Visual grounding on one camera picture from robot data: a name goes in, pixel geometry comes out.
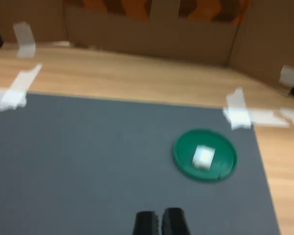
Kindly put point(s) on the round green lid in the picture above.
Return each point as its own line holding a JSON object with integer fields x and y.
{"x": 186, "y": 159}

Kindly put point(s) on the white tape patch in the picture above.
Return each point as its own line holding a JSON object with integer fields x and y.
{"x": 12, "y": 96}
{"x": 238, "y": 115}

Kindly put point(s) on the brown cardboard partition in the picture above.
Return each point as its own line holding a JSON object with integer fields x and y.
{"x": 149, "y": 36}

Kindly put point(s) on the white tape strip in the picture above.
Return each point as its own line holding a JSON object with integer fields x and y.
{"x": 25, "y": 41}
{"x": 290, "y": 74}

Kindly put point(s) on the dark grey mat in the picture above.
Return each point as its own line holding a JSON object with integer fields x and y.
{"x": 88, "y": 159}

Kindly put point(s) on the small white plastic terminal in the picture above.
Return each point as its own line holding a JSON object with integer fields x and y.
{"x": 203, "y": 156}

